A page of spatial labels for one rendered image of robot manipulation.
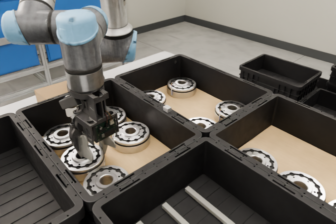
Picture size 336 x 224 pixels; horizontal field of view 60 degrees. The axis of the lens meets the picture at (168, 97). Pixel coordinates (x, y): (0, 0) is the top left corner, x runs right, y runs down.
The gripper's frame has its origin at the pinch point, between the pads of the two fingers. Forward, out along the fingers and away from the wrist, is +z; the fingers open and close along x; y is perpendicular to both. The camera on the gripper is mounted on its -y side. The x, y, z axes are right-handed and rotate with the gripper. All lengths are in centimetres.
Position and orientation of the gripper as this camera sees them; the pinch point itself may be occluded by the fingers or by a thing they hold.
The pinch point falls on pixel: (93, 153)
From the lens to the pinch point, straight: 77.2
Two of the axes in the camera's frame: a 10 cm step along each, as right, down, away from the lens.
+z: 0.0, 8.6, 5.1
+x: 6.9, -3.7, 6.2
